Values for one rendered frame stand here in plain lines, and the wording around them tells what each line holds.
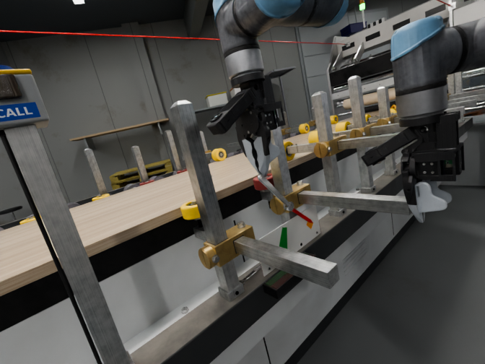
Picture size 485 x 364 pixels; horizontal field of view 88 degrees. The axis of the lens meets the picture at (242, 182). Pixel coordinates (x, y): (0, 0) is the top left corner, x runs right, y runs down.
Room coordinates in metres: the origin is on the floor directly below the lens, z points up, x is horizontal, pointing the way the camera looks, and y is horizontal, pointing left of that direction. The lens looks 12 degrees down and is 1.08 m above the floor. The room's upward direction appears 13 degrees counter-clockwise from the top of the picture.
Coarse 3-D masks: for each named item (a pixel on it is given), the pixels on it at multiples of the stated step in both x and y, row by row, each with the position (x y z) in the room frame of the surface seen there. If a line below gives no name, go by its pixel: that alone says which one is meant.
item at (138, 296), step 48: (240, 192) 0.85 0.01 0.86; (144, 240) 0.64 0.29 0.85; (192, 240) 0.72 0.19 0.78; (384, 240) 1.50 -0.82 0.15; (48, 288) 0.51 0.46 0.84; (144, 288) 0.62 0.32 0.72; (192, 288) 0.69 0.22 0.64; (336, 288) 1.13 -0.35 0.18; (0, 336) 0.45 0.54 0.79; (48, 336) 0.49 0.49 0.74; (288, 336) 0.89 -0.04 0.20
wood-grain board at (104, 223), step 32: (224, 160) 1.57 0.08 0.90; (288, 160) 1.04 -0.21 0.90; (128, 192) 1.21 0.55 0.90; (160, 192) 1.00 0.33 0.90; (192, 192) 0.86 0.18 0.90; (224, 192) 0.80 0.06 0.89; (32, 224) 0.97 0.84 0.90; (96, 224) 0.73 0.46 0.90; (128, 224) 0.65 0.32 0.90; (160, 224) 0.66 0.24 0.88; (0, 256) 0.63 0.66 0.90; (32, 256) 0.57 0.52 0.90; (0, 288) 0.46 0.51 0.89
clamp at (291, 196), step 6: (294, 186) 0.74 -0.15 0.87; (300, 186) 0.72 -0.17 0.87; (306, 186) 0.72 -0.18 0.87; (294, 192) 0.69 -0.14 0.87; (276, 198) 0.67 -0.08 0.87; (288, 198) 0.67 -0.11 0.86; (294, 198) 0.68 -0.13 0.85; (270, 204) 0.69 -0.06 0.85; (276, 204) 0.67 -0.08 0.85; (282, 204) 0.65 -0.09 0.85; (294, 204) 0.68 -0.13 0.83; (300, 204) 0.69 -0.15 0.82; (276, 210) 0.67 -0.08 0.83; (282, 210) 0.65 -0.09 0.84
